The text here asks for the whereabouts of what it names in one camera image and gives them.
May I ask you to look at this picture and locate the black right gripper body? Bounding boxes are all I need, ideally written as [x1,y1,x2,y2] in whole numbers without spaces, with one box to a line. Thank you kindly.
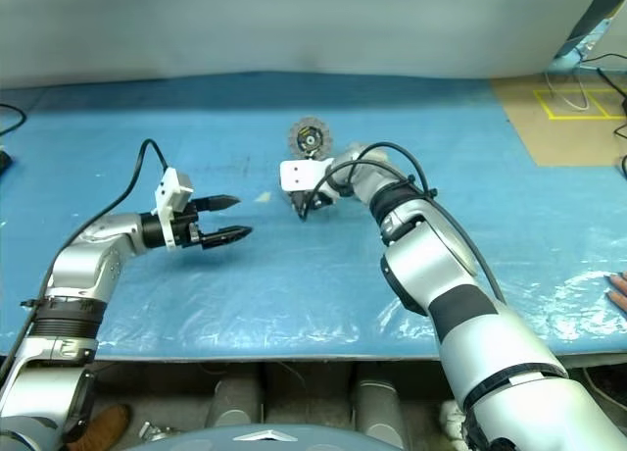
[289,189,337,213]

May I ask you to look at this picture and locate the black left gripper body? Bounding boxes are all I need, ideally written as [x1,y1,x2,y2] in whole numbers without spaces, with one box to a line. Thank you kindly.
[173,199,205,249]

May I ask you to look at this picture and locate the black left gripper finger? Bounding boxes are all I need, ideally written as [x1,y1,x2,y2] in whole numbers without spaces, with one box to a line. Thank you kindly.
[199,225,254,249]
[193,193,242,214]

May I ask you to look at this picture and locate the round toothed motor lid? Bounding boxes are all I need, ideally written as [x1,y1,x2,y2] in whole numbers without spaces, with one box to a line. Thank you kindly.
[286,117,334,160]

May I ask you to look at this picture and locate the person's bare hand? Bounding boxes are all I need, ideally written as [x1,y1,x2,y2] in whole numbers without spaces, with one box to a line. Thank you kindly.
[605,271,627,311]

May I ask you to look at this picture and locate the blue plastic table cover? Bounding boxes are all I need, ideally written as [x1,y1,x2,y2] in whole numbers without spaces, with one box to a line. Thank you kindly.
[0,71,627,362]

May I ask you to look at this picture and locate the grey rounded cylinder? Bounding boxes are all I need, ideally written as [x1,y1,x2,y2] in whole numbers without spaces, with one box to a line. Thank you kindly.
[205,377,261,430]
[355,377,410,442]

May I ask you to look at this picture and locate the small silver metal clamp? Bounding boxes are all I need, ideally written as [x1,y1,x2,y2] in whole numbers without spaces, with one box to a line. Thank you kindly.
[139,421,168,442]

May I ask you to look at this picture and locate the grey robot torso silver emblem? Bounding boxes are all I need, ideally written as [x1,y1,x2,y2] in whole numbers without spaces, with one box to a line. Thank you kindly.
[121,424,393,451]

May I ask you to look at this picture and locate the brown shoe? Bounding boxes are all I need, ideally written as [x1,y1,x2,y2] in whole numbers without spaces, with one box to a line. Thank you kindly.
[66,404,132,451]

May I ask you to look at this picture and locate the brown cardboard sheet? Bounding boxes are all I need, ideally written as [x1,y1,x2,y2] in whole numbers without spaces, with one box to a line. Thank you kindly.
[491,71,627,168]

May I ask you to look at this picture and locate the yellow tape outline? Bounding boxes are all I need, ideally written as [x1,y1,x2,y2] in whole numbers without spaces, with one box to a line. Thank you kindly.
[532,88,627,122]

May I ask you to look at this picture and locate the white crumpled cloth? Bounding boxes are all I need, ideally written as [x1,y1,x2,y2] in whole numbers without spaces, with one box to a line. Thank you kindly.
[438,400,466,440]

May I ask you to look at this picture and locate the grey stand with blue foot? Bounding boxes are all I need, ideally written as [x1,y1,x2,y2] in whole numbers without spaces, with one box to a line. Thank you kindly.
[547,0,627,73]

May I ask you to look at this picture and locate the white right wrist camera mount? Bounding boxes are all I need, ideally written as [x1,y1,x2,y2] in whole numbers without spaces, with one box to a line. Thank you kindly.
[278,157,343,200]

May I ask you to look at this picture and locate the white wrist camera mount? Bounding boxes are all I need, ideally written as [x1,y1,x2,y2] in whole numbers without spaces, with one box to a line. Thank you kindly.
[154,167,193,252]
[278,157,343,200]

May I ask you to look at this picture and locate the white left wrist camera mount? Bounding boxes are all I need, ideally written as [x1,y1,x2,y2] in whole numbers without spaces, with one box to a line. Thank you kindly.
[154,167,193,252]

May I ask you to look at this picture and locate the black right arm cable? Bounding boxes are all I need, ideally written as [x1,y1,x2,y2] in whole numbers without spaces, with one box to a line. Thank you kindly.
[303,142,508,305]

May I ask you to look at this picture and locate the black looped cable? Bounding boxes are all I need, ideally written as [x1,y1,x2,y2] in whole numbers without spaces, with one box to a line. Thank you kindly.
[0,103,25,136]

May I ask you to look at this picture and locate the thin white cable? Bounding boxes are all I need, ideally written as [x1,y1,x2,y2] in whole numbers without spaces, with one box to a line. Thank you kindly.
[544,68,592,113]

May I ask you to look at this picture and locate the thin black cable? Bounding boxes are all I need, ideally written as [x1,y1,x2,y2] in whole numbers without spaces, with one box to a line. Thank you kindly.
[577,53,627,141]

